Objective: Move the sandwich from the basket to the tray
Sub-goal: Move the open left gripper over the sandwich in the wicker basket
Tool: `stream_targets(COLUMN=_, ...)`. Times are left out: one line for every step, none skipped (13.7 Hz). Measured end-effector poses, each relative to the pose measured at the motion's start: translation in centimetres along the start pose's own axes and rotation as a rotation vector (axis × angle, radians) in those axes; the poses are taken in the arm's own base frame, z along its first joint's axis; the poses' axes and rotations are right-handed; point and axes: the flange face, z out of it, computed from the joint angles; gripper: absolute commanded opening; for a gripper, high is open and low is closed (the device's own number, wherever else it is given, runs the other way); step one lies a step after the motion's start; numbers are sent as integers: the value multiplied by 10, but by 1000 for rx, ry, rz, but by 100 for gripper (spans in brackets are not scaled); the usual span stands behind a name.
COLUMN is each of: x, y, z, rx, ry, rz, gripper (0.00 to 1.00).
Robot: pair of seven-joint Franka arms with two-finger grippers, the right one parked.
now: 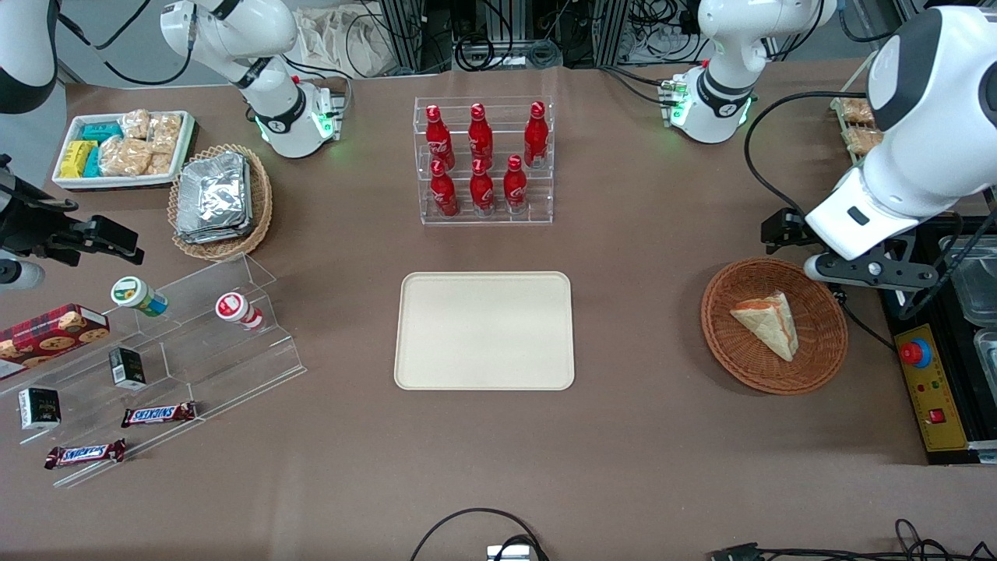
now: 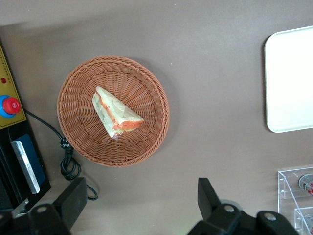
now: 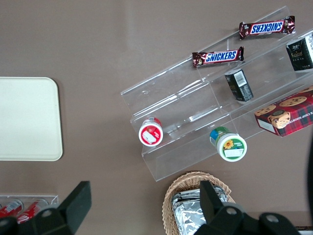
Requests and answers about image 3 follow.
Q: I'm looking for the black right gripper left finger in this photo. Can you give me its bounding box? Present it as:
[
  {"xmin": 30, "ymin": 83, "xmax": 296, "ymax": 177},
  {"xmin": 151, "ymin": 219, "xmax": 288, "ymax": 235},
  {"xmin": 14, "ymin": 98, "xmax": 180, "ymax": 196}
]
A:
[{"xmin": 56, "ymin": 180, "xmax": 92, "ymax": 235}]

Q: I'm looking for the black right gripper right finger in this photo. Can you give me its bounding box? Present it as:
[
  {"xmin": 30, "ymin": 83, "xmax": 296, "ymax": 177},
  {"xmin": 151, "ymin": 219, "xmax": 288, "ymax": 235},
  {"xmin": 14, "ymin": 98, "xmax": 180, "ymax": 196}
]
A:
[{"xmin": 199, "ymin": 180, "xmax": 229, "ymax": 225}]

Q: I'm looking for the light wicker basket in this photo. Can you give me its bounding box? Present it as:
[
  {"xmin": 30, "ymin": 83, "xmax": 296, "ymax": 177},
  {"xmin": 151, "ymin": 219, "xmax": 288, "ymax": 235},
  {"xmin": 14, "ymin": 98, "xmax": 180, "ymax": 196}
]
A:
[{"xmin": 162, "ymin": 171, "xmax": 237, "ymax": 235}]

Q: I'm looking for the cream plastic tray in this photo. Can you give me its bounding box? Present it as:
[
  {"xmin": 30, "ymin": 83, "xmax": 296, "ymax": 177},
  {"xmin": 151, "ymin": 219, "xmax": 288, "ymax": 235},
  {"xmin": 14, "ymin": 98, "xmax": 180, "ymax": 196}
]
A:
[{"xmin": 0, "ymin": 76, "xmax": 64, "ymax": 162}]

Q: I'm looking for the clear acrylic bottle rack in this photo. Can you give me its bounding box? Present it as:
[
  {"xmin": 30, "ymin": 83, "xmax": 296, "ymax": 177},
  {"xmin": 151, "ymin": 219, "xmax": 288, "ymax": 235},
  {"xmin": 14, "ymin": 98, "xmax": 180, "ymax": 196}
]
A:
[{"xmin": 0, "ymin": 194, "xmax": 59, "ymax": 213}]

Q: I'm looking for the foil wrapped pack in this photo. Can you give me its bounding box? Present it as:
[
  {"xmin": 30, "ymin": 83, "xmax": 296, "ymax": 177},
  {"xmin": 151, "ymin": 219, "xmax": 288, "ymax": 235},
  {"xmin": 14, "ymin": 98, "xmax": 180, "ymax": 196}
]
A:
[
  {"xmin": 174, "ymin": 195, "xmax": 230, "ymax": 235},
  {"xmin": 171, "ymin": 185, "xmax": 233, "ymax": 213}
]

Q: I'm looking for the green lidded snack cup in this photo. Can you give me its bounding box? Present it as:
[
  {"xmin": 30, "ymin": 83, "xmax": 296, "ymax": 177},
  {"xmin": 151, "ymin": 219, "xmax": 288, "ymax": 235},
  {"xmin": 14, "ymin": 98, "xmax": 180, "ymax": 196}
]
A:
[{"xmin": 209, "ymin": 126, "xmax": 247, "ymax": 163}]

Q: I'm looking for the red lidded snack cup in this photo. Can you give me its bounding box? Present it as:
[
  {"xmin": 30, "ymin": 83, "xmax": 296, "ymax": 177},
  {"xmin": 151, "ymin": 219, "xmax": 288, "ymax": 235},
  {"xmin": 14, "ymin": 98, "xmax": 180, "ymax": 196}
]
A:
[{"xmin": 138, "ymin": 117, "xmax": 164, "ymax": 147}]

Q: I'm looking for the clear acrylic stepped shelf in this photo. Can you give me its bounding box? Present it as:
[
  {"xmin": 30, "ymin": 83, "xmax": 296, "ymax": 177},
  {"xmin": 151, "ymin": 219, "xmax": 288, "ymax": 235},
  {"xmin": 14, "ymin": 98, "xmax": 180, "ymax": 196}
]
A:
[{"xmin": 120, "ymin": 5, "xmax": 313, "ymax": 182}]

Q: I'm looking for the red tartan cookie box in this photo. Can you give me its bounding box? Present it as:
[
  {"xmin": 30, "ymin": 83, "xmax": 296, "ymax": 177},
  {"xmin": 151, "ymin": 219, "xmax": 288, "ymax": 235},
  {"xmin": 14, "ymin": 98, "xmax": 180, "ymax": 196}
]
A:
[{"xmin": 253, "ymin": 85, "xmax": 313, "ymax": 138}]

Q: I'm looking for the small black drink carton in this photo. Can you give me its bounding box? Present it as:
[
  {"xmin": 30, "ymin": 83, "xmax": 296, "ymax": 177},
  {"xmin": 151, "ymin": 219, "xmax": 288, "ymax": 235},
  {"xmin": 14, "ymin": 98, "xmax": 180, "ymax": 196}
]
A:
[
  {"xmin": 224, "ymin": 68, "xmax": 254, "ymax": 102},
  {"xmin": 285, "ymin": 33, "xmax": 313, "ymax": 72}
]

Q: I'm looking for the Snickers chocolate bar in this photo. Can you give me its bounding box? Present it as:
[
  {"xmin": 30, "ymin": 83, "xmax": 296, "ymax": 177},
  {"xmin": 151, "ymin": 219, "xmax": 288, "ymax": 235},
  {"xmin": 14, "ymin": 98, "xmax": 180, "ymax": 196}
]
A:
[
  {"xmin": 239, "ymin": 15, "xmax": 296, "ymax": 41},
  {"xmin": 191, "ymin": 46, "xmax": 245, "ymax": 69}
]

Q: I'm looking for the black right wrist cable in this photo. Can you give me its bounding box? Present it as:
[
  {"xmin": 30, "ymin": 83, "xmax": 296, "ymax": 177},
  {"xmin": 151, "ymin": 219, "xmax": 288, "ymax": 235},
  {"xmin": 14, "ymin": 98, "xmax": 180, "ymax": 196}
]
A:
[{"xmin": 304, "ymin": 127, "xmax": 313, "ymax": 213}]

